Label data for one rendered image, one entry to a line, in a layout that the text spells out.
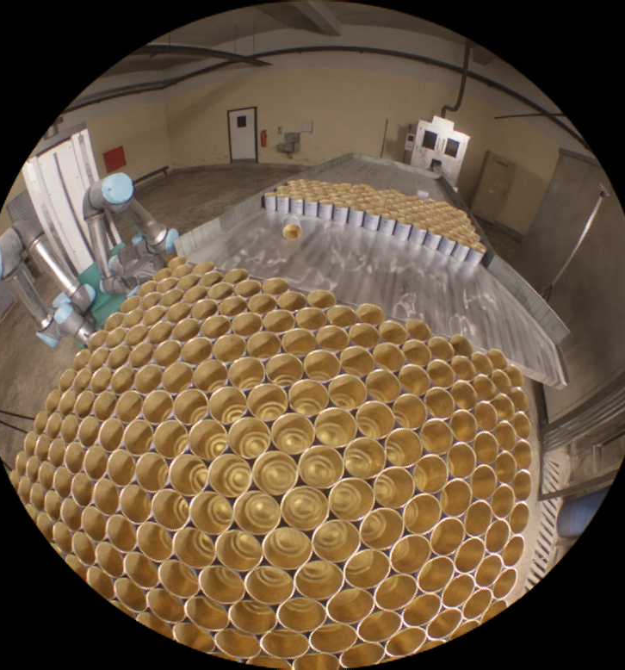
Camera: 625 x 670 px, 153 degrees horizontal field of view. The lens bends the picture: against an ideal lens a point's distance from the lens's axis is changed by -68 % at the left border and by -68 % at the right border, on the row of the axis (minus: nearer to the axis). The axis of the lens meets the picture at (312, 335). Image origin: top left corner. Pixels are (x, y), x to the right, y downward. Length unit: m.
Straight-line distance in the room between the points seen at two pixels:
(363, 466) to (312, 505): 0.12
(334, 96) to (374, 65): 1.41
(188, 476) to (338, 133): 7.18
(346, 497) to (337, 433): 0.12
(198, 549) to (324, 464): 0.29
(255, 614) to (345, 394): 0.48
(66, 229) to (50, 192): 0.21
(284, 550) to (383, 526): 0.17
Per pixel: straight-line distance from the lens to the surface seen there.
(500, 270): 1.18
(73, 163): 1.37
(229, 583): 0.49
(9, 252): 1.03
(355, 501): 0.45
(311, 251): 0.85
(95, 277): 1.36
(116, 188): 0.94
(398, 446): 0.49
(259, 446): 0.45
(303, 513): 0.44
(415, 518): 0.49
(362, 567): 0.47
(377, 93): 7.07
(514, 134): 7.54
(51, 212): 1.30
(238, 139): 8.56
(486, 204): 7.05
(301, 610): 0.49
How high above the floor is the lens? 1.52
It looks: 52 degrees down
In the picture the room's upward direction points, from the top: 5 degrees clockwise
